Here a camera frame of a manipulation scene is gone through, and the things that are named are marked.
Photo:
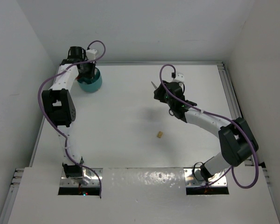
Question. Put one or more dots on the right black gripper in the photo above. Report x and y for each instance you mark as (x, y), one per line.
(159, 94)

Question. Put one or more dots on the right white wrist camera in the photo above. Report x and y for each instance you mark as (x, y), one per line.
(177, 77)

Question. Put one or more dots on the metal base plate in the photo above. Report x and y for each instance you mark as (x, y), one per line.
(194, 180)
(87, 180)

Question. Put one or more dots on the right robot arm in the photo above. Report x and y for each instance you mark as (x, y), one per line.
(236, 139)

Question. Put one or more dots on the teal divided pen holder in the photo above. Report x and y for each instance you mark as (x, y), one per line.
(91, 85)

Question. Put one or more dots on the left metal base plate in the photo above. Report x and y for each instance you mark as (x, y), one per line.
(87, 180)

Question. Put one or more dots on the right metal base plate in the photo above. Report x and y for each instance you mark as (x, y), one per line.
(194, 180)

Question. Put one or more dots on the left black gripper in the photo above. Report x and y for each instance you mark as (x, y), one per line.
(91, 75)

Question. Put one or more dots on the aluminium table frame rail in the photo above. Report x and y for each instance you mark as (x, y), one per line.
(161, 63)

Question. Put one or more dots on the tan pencil sharpener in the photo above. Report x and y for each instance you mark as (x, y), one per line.
(159, 134)

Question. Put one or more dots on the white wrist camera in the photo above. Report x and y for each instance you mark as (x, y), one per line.
(177, 77)
(92, 54)

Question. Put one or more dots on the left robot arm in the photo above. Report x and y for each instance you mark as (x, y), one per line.
(59, 107)

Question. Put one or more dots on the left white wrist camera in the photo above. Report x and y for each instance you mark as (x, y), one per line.
(92, 54)

